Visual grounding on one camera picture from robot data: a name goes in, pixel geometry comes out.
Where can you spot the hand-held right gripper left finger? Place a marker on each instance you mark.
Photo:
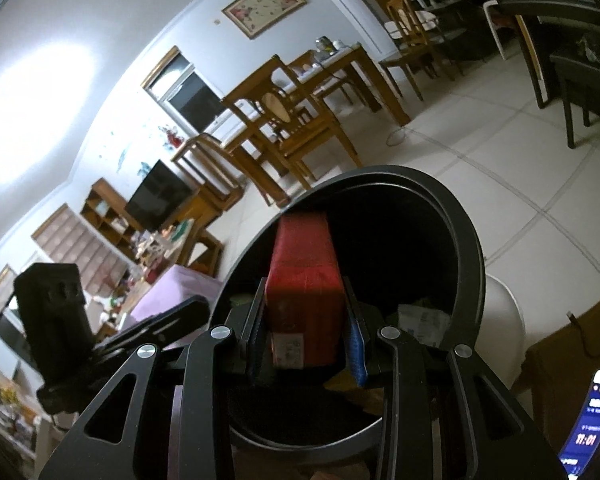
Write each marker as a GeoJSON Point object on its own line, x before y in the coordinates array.
{"type": "Point", "coordinates": [254, 332]}

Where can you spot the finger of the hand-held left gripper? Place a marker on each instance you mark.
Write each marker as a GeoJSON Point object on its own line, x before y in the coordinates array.
{"type": "Point", "coordinates": [170, 320]}

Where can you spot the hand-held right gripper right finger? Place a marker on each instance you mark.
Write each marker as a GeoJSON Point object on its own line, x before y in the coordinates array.
{"type": "Point", "coordinates": [357, 347]}

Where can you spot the white printed blister pack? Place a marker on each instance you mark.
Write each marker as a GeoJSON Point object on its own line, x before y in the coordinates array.
{"type": "Point", "coordinates": [420, 322]}

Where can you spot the red cardboard box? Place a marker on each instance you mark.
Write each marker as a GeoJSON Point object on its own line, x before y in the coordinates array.
{"type": "Point", "coordinates": [302, 280]}

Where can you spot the black round trash bin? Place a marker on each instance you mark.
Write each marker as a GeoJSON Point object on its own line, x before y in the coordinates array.
{"type": "Point", "coordinates": [460, 240]}

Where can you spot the purple tablecloth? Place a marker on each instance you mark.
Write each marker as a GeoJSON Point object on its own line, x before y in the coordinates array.
{"type": "Point", "coordinates": [180, 285]}

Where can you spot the glass balcony door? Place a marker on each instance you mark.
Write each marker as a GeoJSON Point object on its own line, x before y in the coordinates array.
{"type": "Point", "coordinates": [7, 332]}

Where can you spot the beige roller blind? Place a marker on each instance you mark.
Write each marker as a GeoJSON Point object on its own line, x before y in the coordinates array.
{"type": "Point", "coordinates": [70, 245]}

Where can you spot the wooden coffee table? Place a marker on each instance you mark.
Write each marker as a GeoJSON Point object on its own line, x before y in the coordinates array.
{"type": "Point", "coordinates": [205, 250]}

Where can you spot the yellow flowers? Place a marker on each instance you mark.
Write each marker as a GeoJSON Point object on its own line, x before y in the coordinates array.
{"type": "Point", "coordinates": [11, 396]}

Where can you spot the wooden television cabinet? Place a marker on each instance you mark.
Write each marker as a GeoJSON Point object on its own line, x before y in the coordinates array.
{"type": "Point", "coordinates": [195, 220]}

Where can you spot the wooden bookshelf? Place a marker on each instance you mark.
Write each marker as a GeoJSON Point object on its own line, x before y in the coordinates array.
{"type": "Point", "coordinates": [105, 210]}

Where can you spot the black television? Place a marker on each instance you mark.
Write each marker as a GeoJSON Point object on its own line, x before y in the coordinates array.
{"type": "Point", "coordinates": [157, 195]}

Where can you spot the wooden dining chair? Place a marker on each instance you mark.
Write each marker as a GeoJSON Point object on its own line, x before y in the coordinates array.
{"type": "Point", "coordinates": [405, 15]}
{"type": "Point", "coordinates": [280, 105]}
{"type": "Point", "coordinates": [305, 62]}
{"type": "Point", "coordinates": [267, 187]}

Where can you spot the white plastic stool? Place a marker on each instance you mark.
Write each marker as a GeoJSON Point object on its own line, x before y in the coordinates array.
{"type": "Point", "coordinates": [502, 310]}

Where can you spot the tall wooden plant stand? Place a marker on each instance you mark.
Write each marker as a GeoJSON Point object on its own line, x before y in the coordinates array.
{"type": "Point", "coordinates": [210, 170]}

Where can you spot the red vase with flowers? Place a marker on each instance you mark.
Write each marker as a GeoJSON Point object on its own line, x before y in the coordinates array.
{"type": "Point", "coordinates": [171, 138]}

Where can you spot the white framed window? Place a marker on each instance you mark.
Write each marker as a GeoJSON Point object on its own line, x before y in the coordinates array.
{"type": "Point", "coordinates": [190, 90]}

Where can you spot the smartphone with lit screen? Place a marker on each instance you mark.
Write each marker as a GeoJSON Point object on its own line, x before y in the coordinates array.
{"type": "Point", "coordinates": [592, 420]}

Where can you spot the wooden dining table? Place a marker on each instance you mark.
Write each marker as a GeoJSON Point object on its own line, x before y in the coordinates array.
{"type": "Point", "coordinates": [360, 55]}

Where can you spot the steel kettle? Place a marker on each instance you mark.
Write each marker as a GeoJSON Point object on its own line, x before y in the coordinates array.
{"type": "Point", "coordinates": [323, 44]}

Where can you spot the framed floral picture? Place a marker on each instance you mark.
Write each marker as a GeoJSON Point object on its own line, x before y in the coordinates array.
{"type": "Point", "coordinates": [262, 5]}

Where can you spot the white standing air conditioner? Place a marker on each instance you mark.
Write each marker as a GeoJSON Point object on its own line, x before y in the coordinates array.
{"type": "Point", "coordinates": [355, 5]}

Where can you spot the black bench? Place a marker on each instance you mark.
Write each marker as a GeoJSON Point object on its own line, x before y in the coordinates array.
{"type": "Point", "coordinates": [580, 75]}

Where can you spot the white plastic chair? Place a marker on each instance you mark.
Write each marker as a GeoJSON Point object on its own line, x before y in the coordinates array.
{"type": "Point", "coordinates": [490, 15]}

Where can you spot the black table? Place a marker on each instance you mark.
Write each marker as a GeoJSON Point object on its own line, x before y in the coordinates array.
{"type": "Point", "coordinates": [555, 0]}

